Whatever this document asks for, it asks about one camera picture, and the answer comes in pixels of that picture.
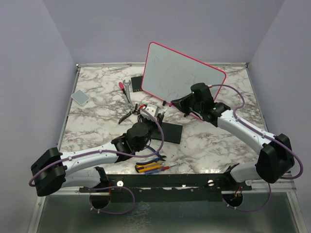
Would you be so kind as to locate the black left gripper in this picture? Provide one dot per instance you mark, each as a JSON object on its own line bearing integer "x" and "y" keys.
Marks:
{"x": 157, "y": 131}

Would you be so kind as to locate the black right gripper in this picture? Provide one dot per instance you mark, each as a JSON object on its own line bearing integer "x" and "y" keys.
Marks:
{"x": 182, "y": 103}

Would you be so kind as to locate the pink framed whiteboard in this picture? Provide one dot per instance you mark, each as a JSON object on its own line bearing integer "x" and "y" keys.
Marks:
{"x": 169, "y": 74}

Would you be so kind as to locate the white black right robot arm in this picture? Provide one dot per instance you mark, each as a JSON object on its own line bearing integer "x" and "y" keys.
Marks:
{"x": 275, "y": 156}

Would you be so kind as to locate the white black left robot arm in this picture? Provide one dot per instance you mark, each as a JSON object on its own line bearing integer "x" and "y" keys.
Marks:
{"x": 54, "y": 169}

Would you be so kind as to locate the yellow black utility knife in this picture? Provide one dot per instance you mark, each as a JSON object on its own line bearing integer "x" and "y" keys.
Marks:
{"x": 147, "y": 167}

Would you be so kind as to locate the red blue screwdriver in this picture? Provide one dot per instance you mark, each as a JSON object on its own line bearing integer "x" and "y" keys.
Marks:
{"x": 158, "y": 170}

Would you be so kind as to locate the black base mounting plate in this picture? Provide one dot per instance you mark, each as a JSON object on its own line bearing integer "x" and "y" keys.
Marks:
{"x": 168, "y": 187}

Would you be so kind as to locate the small white square box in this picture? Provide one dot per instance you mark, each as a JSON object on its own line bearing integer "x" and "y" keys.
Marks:
{"x": 80, "y": 97}

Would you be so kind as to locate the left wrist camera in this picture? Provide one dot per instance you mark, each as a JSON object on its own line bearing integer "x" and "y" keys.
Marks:
{"x": 149, "y": 112}

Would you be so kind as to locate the black flat network switch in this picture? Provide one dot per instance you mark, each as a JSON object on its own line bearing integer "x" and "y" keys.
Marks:
{"x": 172, "y": 132}

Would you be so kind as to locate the black handled wire stripper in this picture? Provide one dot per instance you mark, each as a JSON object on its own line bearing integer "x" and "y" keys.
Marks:
{"x": 134, "y": 111}

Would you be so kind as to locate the blue handled cutting pliers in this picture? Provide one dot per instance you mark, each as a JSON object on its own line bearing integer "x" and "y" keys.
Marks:
{"x": 158, "y": 156}

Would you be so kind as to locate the black rear network switch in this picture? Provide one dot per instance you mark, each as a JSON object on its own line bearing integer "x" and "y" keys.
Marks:
{"x": 136, "y": 83}

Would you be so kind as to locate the red handled wrench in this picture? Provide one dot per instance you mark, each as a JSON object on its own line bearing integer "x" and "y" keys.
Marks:
{"x": 124, "y": 86}

